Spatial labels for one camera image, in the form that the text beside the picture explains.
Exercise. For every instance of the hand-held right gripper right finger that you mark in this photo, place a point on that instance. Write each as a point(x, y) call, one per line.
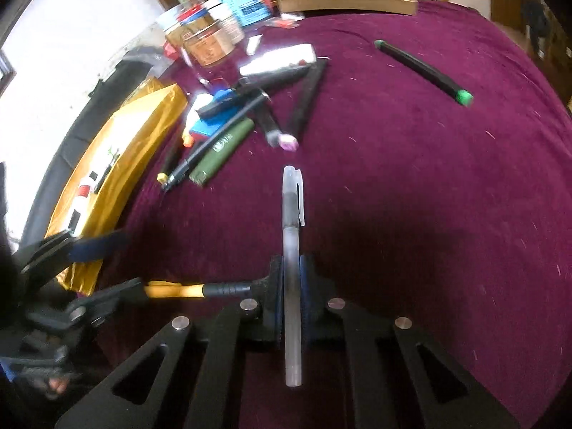
point(310, 295)

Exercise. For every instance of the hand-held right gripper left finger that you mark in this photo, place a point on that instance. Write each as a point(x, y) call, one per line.
point(275, 295)

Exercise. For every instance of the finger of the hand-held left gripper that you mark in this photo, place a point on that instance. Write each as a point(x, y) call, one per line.
point(111, 294)
point(96, 245)

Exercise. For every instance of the clear frosted gel pen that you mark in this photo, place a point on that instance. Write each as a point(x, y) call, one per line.
point(291, 241)

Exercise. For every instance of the yellow and black marker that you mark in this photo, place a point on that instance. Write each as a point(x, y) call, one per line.
point(178, 289)

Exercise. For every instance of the yellow-edged white tray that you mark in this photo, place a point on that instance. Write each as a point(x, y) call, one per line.
point(125, 143)

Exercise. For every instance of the olive green marker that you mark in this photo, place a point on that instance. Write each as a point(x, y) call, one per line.
point(221, 149)

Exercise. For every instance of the black marker pink cap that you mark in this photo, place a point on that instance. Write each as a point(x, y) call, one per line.
point(273, 125)

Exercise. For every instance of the blue box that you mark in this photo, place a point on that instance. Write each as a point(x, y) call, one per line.
point(214, 118)

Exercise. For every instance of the white bottle red label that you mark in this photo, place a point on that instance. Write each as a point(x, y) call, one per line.
point(82, 194)

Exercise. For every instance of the thin long black pen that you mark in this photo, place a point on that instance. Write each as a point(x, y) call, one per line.
point(210, 140)

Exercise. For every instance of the clear jar brown label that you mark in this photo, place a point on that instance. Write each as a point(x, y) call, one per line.
point(208, 47)

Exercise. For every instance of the small jar red lid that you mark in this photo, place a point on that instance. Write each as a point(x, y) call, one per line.
point(192, 15)

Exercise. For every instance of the black marker green ends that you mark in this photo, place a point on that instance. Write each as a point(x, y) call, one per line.
point(422, 71)

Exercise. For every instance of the orange-capped clear packet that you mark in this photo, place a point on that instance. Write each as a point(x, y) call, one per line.
point(286, 22)

